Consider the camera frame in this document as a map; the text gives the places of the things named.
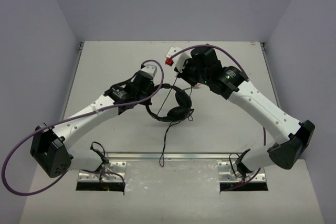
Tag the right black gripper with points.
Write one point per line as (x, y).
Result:
(184, 75)

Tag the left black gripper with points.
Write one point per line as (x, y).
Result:
(147, 87)

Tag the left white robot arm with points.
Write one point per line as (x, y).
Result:
(52, 147)

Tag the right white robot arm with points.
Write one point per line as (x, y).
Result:
(291, 136)

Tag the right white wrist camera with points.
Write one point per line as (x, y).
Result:
(174, 58)

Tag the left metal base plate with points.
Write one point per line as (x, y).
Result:
(114, 172)

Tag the metal base plate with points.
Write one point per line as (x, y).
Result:
(227, 176)
(114, 172)

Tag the aluminium rail front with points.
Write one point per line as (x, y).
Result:
(169, 155)

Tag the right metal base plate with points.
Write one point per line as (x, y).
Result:
(227, 176)

